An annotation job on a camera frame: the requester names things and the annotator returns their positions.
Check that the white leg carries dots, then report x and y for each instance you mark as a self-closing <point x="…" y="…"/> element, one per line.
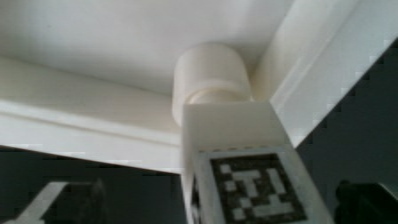
<point x="248" y="185"/>

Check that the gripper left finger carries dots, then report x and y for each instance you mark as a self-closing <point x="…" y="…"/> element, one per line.
<point x="31" y="216"/>

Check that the white square tabletop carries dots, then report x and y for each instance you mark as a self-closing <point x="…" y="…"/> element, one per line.
<point x="89" y="52"/>

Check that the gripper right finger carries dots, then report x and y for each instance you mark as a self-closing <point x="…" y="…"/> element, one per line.
<point x="367" y="203"/>

